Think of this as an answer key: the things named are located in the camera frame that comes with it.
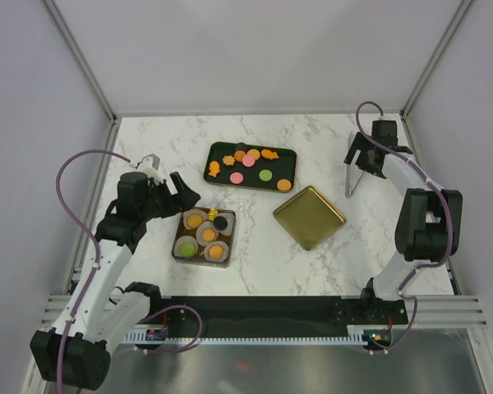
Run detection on right aluminium frame post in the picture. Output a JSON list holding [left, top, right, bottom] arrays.
[[399, 0, 476, 121]]

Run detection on white paper cup centre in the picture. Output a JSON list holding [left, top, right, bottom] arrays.
[[196, 221, 219, 246]]

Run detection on metal tongs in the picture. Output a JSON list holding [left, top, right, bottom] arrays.
[[344, 151, 364, 199]]

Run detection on white paper cup top-right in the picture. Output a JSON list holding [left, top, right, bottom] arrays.
[[214, 213, 235, 236]]

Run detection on aluminium frame post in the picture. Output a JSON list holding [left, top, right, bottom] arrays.
[[39, 0, 120, 126], [399, 0, 476, 121]]

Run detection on white paper cup bottom-right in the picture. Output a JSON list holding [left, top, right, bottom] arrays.
[[203, 241, 229, 262]]

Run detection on orange dotted biscuit corner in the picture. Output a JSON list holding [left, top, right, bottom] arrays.
[[277, 179, 293, 192]]

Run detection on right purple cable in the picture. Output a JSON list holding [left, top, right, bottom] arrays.
[[355, 101, 457, 356]]

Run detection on gold tin lid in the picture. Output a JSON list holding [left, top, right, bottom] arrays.
[[273, 186, 346, 251]]

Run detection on beige round biscuit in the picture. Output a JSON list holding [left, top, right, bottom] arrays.
[[248, 149, 260, 160]]

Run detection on pink sandwich cookie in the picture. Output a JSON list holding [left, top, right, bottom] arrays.
[[229, 172, 243, 185], [242, 154, 256, 167]]

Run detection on white cable duct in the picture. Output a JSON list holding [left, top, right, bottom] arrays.
[[122, 325, 368, 346]]

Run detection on white paper cup top-left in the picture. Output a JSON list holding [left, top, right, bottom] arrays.
[[182, 208, 207, 230]]

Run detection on orange fish cookie right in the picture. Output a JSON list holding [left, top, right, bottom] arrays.
[[260, 149, 279, 160]]

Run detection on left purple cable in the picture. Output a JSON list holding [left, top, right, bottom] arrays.
[[55, 150, 131, 393]]

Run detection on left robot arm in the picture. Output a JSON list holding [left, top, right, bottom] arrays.
[[30, 172, 200, 392]]

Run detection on orange dotted biscuit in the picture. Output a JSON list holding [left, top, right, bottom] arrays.
[[187, 214, 204, 228]]

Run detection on aluminium rail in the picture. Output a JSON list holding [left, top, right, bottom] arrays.
[[40, 295, 487, 329]]

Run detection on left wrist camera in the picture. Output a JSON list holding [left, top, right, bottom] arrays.
[[130, 153, 164, 184]]

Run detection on black sandwich cookie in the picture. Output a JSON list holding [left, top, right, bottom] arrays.
[[213, 216, 228, 231]]

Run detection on orange swirl cookie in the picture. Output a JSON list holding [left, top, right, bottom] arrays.
[[201, 228, 216, 242]]

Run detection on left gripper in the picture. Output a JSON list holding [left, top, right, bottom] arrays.
[[139, 172, 200, 222]]

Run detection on square gold cookie tin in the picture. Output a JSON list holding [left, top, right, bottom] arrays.
[[171, 207, 237, 268]]

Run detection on green sandwich cookie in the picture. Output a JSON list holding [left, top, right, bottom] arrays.
[[259, 169, 273, 182], [179, 242, 197, 257]]

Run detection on orange round cookie top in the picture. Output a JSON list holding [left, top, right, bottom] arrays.
[[234, 150, 246, 163]]

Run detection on dark green cookie tray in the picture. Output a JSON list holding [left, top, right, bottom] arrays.
[[203, 141, 297, 193]]

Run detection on orange flower cookie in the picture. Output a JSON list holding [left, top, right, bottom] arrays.
[[223, 155, 235, 167]]

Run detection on orange fish cookie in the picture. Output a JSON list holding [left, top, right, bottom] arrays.
[[208, 161, 220, 178], [260, 149, 279, 160]]

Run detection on pink sandwich cookie bottom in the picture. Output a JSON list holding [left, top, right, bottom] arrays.
[[229, 172, 243, 185]]

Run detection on orange fish cookie left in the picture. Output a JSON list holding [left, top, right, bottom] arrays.
[[208, 161, 220, 178]]

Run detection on left aluminium frame post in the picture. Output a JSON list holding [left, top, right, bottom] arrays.
[[39, 0, 120, 126]]

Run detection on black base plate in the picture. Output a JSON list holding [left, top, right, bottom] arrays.
[[150, 295, 408, 337]]

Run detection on white paper cup bottom-left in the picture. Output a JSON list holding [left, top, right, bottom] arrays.
[[173, 236, 199, 259]]

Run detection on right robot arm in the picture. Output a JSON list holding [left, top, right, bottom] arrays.
[[344, 119, 463, 324]]

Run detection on purple cable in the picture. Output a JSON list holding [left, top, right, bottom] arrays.
[[355, 101, 457, 356], [55, 150, 131, 393]]

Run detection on pink sandwich cookie top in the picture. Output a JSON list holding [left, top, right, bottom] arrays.
[[242, 154, 256, 167]]

